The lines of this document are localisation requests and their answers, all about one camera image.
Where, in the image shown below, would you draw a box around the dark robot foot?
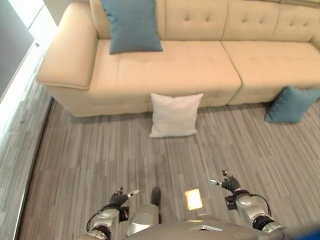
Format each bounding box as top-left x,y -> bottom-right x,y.
150,186 -> 162,206

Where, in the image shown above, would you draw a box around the large blue cushion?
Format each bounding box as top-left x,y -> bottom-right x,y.
99,0 -> 164,55

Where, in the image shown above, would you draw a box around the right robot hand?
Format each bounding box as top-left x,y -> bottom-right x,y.
209,169 -> 241,194

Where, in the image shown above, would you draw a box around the silver robot torso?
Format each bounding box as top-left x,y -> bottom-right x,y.
122,213 -> 320,240

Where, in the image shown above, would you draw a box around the small blue cushion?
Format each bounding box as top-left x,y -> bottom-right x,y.
264,85 -> 320,124

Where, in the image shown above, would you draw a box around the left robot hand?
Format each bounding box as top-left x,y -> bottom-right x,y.
110,186 -> 140,207

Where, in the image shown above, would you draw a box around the white cushion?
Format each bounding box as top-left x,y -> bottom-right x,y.
149,92 -> 204,139

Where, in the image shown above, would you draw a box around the beige tufted sofa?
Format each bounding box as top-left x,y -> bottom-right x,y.
36,0 -> 320,118

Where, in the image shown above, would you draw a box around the silver robot leg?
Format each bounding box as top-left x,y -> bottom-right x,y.
126,203 -> 161,237

